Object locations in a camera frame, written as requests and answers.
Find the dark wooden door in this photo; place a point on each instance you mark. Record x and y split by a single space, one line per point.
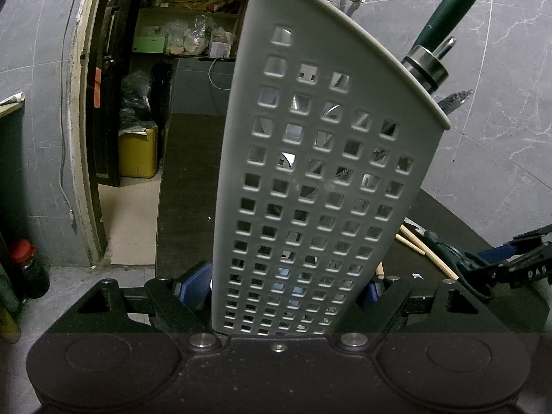
103 116

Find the colourful snack packets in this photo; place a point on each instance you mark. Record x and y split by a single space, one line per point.
215 4

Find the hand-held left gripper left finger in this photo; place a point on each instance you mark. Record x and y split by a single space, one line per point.
194 284

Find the small white box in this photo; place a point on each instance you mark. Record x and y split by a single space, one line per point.
222 48

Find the wooden kitchen counter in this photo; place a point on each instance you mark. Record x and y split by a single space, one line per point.
8 111

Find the dark grey cabinet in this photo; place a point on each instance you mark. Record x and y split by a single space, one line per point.
198 86

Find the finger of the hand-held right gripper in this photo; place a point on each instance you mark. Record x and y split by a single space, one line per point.
498 253
517 274

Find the grey perforated plastic basket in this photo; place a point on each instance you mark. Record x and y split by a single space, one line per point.
323 159

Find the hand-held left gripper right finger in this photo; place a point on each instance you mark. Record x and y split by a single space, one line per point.
373 293

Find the cream door frame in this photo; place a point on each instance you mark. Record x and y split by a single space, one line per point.
76 146

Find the clear bag of food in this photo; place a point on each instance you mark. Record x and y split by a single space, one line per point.
176 36
198 34

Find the green box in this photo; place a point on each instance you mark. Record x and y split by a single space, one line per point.
149 44

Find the black plastic bags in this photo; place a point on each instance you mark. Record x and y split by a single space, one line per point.
136 99

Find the yellow bottle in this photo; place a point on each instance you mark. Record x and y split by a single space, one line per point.
8 323

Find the wooden storage shelf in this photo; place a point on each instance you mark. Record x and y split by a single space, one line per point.
185 10

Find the red capped dark bottle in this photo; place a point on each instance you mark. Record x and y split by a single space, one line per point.
30 271

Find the orange door sticker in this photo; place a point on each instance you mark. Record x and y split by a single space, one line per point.
98 88

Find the white tube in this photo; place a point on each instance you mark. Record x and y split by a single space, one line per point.
12 98

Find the yellow jerry can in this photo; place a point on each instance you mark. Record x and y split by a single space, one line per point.
137 153

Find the patterned steel spoon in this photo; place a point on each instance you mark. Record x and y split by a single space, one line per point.
455 100

